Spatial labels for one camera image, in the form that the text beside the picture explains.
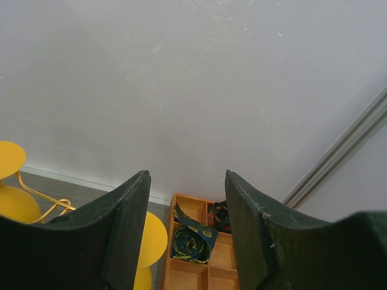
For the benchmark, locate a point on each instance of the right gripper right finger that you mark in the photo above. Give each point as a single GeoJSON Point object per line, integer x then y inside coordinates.
{"type": "Point", "coordinates": [276, 247]}

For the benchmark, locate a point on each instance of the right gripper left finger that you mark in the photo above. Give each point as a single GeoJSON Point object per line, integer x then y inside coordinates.
{"type": "Point", "coordinates": [97, 246]}

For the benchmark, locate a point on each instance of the gold wire wine glass rack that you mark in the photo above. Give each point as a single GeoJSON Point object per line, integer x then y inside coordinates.
{"type": "Point", "coordinates": [52, 207]}

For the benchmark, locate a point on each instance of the orange wine glass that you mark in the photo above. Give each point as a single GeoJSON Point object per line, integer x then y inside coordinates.
{"type": "Point", "coordinates": [16, 203]}
{"type": "Point", "coordinates": [153, 246]}

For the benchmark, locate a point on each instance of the dark rolled sock upper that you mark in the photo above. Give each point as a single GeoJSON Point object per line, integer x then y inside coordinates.
{"type": "Point", "coordinates": [218, 217]}

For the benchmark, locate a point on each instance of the wooden compartment tray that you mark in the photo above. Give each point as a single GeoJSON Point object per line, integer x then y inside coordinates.
{"type": "Point", "coordinates": [219, 272]}

